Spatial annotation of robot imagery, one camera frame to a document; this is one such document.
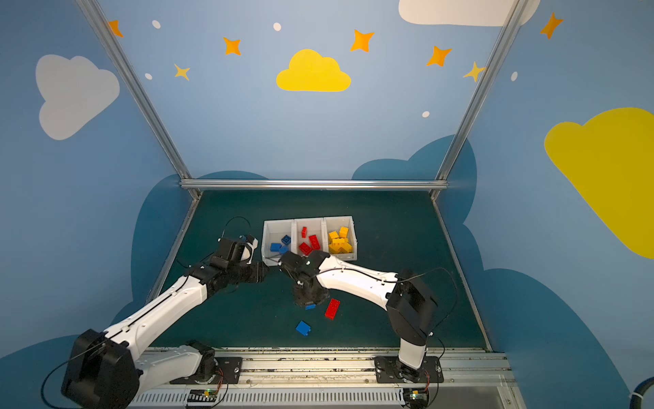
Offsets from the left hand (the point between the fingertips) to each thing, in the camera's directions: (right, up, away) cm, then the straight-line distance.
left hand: (262, 267), depth 85 cm
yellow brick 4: (+25, +5, +13) cm, 28 cm away
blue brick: (+1, +5, +16) cm, 17 cm away
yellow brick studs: (+27, +7, +13) cm, 31 cm away
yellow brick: (+24, +9, +16) cm, 30 cm away
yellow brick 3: (+30, +5, +15) cm, 34 cm away
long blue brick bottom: (+17, -11, -7) cm, 21 cm away
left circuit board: (-14, -35, -12) cm, 40 cm away
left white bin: (+1, +9, +22) cm, 23 cm away
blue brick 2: (+14, -19, -3) cm, 24 cm away
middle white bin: (+14, +9, +20) cm, 27 cm away
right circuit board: (+48, -36, -12) cm, 61 cm away
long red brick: (+17, +7, +17) cm, 25 cm away
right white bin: (+25, +14, +22) cm, 36 cm away
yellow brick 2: (+29, +11, +19) cm, 36 cm away
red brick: (+12, +10, +19) cm, 25 cm away
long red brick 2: (+24, -14, +1) cm, 28 cm away
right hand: (+16, -9, -4) cm, 18 cm away
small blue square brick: (+5, +8, +17) cm, 19 cm away
